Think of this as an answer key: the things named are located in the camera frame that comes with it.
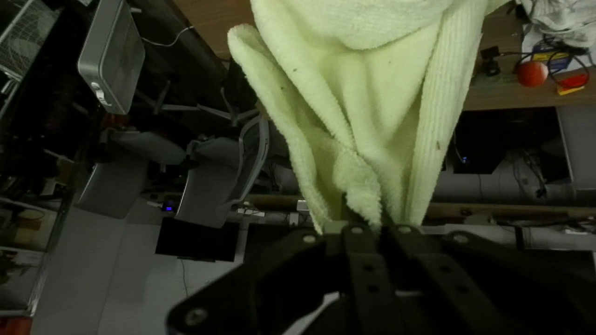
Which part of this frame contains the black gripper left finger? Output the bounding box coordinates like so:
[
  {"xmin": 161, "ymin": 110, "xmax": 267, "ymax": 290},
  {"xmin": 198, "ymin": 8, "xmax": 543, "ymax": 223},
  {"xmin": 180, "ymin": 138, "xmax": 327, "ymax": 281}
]
[{"xmin": 167, "ymin": 225, "xmax": 398, "ymax": 335}]

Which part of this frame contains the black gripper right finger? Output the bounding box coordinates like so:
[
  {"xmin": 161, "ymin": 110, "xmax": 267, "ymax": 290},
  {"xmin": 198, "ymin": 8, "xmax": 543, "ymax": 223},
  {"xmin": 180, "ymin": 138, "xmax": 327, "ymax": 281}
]
[{"xmin": 383, "ymin": 225, "xmax": 596, "ymax": 335}]

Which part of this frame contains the white cloth on table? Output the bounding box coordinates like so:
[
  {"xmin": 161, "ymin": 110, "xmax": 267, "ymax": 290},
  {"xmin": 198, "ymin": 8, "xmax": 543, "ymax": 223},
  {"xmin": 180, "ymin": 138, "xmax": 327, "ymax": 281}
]
[{"xmin": 517, "ymin": 0, "xmax": 596, "ymax": 49}]

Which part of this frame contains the pale green fluffy towel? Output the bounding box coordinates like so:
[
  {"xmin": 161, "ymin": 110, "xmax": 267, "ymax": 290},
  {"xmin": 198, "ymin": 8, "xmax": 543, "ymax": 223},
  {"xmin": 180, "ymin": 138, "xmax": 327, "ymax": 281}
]
[{"xmin": 228, "ymin": 0, "xmax": 507, "ymax": 233}]

